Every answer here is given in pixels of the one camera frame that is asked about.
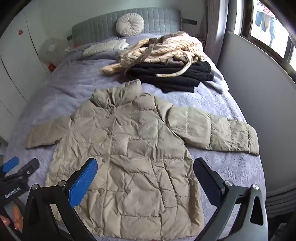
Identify window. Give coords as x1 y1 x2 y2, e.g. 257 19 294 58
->
233 0 296 67

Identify black folded clothes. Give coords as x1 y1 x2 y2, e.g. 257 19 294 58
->
126 61 214 94

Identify beige striped robe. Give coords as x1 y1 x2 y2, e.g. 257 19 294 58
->
99 31 204 78

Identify beige puffer jacket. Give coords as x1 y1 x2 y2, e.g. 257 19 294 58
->
25 79 259 237

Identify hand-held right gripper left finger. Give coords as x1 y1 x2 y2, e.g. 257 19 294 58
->
22 158 99 241

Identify white wardrobe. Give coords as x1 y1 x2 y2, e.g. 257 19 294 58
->
0 7 60 121

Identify white quilted folded garment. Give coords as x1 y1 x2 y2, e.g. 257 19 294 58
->
82 38 129 57

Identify grey curtain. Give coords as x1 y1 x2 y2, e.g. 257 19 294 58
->
203 0 232 55

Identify grey padded bed base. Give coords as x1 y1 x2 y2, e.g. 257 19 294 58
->
265 193 296 225

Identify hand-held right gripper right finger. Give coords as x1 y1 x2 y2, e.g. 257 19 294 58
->
193 158 269 241

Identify grey quilted headboard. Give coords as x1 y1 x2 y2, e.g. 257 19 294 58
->
72 8 182 45

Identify hanging laundry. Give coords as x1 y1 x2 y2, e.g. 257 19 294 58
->
254 6 277 47

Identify person's left hand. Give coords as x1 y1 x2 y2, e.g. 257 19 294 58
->
0 204 23 232

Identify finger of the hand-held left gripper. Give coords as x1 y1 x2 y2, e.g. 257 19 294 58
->
0 159 40 184
0 156 19 174

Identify white floral standing fan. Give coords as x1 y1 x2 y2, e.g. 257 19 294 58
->
42 37 64 64

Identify round white pleated cushion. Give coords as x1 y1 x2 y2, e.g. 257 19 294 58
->
116 13 145 37

